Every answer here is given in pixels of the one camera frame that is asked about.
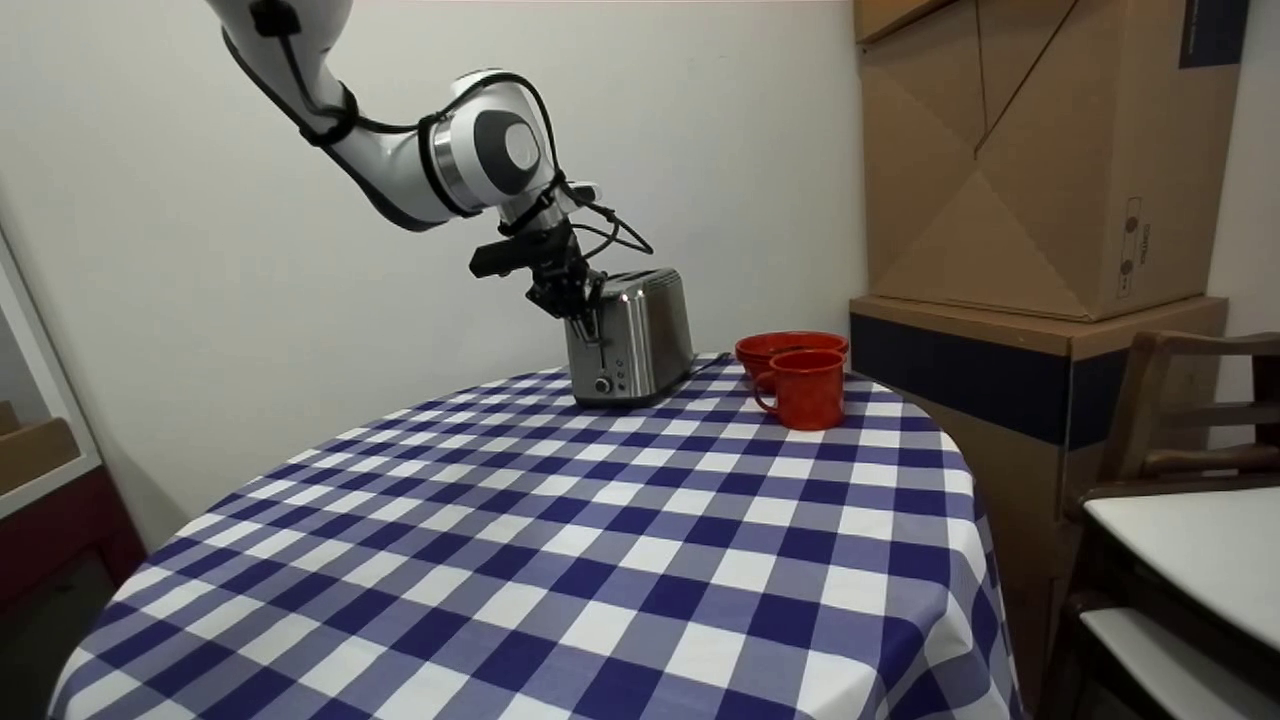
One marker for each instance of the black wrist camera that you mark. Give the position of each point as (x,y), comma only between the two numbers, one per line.
(498,258)

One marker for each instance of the dark blue wall poster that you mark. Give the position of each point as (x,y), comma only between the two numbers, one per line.
(1212,30)

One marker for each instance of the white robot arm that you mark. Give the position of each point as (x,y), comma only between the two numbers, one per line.
(452,152)

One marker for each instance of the red bowl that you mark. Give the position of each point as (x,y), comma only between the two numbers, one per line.
(773,346)

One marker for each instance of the stainless steel toaster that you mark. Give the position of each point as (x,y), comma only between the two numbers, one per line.
(633,346)

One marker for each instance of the large plain cardboard box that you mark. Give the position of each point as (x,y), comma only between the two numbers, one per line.
(1043,144)

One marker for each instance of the dark red cabinet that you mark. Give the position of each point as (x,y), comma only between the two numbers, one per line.
(60,541)

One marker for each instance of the cardboard box with blue stripe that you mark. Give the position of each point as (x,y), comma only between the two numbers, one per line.
(1000,401)

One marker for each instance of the red mug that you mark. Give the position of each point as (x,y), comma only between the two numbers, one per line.
(804,390)

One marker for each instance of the blue white checkered tablecloth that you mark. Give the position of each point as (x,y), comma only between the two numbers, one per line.
(573,561)

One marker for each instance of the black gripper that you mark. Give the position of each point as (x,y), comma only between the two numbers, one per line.
(553,272)

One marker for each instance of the white top side table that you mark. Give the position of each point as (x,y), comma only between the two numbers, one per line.
(1187,584)

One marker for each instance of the dark wooden chair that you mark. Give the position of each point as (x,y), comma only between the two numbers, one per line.
(1187,415)

